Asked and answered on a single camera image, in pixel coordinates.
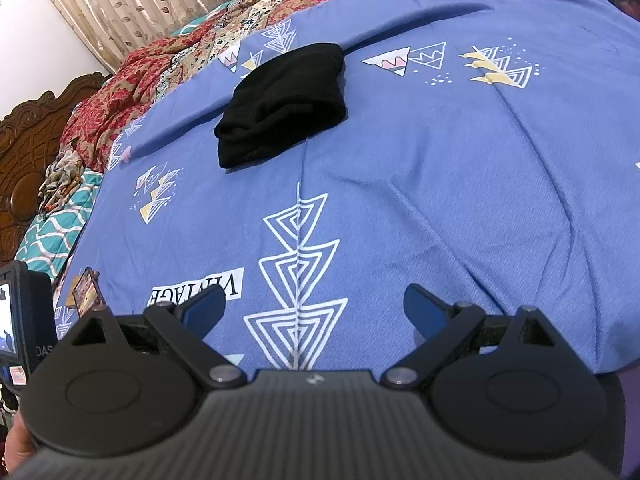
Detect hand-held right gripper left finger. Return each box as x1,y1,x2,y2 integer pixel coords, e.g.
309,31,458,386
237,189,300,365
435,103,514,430
70,289,247,390

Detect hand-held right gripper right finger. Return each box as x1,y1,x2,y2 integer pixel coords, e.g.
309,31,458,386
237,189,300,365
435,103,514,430
381,283,563,390

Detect black pants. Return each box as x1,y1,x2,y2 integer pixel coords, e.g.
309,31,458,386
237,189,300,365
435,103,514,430
214,42,349,171

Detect person's left hand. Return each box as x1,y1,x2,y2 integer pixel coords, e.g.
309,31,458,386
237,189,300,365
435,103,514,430
0,402,34,480

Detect smartphone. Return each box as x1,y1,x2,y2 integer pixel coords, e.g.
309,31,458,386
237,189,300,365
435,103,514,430
72,267,107,319

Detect teal wave-patterned sheet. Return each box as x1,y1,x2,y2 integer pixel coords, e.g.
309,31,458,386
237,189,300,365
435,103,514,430
17,19,201,282

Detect blue printed bedsheet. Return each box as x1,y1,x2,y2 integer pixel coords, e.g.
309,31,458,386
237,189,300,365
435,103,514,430
52,0,640,376

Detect crumpled floral cloth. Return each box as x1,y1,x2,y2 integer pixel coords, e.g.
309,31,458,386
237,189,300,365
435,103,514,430
39,147,84,219

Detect carved wooden headboard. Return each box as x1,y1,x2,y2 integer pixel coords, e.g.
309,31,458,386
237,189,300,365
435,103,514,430
0,72,114,267

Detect red patchwork quilt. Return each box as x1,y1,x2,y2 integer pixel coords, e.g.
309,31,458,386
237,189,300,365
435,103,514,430
60,0,483,175

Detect beige leaf-patterned curtain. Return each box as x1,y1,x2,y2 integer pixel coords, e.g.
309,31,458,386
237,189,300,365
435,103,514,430
29,0,307,75

